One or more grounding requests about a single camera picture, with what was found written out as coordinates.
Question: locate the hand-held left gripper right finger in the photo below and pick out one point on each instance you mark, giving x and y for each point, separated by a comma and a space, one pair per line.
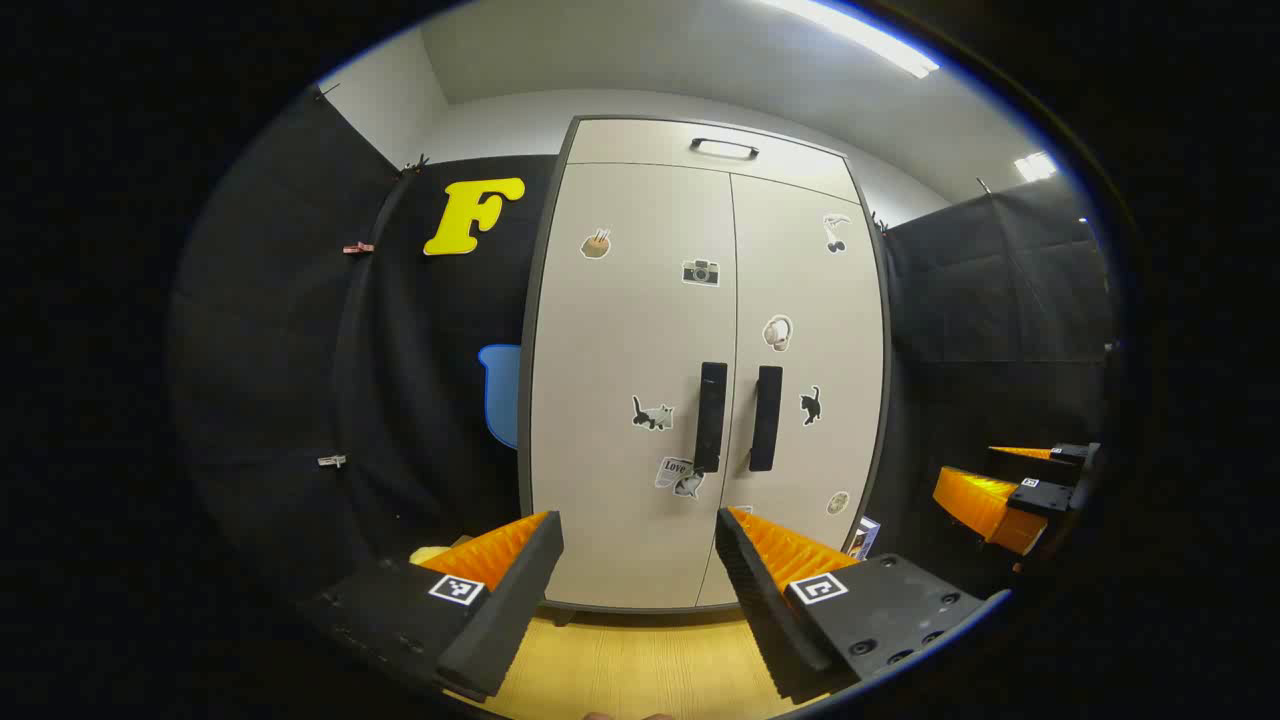
765, 620

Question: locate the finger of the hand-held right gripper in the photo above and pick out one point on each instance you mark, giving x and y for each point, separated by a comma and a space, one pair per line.
1040, 468
985, 505

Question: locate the black backdrop cloth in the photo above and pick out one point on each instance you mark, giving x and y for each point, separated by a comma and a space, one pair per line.
280, 350

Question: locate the white double-door shoe cabinet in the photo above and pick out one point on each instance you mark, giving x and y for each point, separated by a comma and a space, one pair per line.
640, 140

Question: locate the purple book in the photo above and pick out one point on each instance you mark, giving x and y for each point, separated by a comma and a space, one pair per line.
866, 538

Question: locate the white cabinet door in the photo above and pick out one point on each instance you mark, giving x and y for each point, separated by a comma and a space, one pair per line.
830, 330
620, 330

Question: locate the black cloth clip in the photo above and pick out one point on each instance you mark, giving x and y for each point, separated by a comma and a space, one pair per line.
327, 92
418, 165

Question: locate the pink cloth clip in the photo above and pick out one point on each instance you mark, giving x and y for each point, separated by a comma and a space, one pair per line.
358, 247

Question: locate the yellow round soft toy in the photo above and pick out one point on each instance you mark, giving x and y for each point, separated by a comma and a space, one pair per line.
428, 555

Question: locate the small ceiling light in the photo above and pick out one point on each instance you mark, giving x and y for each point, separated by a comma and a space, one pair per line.
1036, 167

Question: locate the white cloth clip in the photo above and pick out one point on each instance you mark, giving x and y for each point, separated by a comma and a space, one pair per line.
332, 461

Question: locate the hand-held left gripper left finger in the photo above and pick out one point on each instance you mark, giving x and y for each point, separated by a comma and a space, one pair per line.
505, 610

